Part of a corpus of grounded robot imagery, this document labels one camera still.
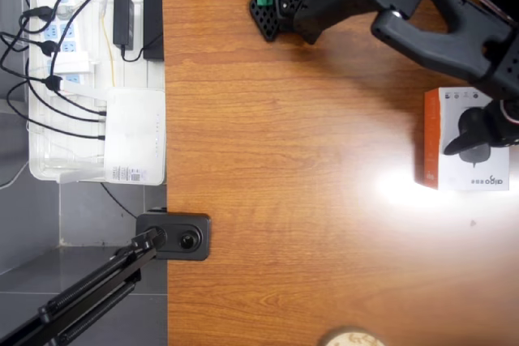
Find white plastic storage tray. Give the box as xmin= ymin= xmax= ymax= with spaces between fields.
xmin=27 ymin=0 xmax=174 ymax=186

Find white orange aigo mouse box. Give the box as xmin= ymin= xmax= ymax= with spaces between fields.
xmin=413 ymin=86 xmax=511 ymax=192

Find black desk stand base pole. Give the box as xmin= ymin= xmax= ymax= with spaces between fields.
xmin=135 ymin=208 xmax=212 ymax=262

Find white router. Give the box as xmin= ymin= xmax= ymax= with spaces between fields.
xmin=58 ymin=80 xmax=168 ymax=186

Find white power strip blue sockets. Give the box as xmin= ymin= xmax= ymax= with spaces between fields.
xmin=40 ymin=0 xmax=88 ymax=88

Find black floor cable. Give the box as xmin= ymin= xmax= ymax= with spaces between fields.
xmin=99 ymin=182 xmax=139 ymax=221

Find black power plug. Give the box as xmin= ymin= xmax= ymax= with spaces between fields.
xmin=20 ymin=5 xmax=54 ymax=23
xmin=43 ymin=74 xmax=65 ymax=92
xmin=38 ymin=40 xmax=61 ymax=58

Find wide black power adapter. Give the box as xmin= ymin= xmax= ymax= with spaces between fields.
xmin=142 ymin=0 xmax=165 ymax=62

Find slim black power adapter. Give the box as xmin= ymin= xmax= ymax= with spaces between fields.
xmin=112 ymin=0 xmax=136 ymax=49

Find round wooden coaster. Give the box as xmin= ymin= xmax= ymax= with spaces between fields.
xmin=322 ymin=326 xmax=384 ymax=346

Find white plug adapter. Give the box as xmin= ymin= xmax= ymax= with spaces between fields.
xmin=54 ymin=50 xmax=91 ymax=76

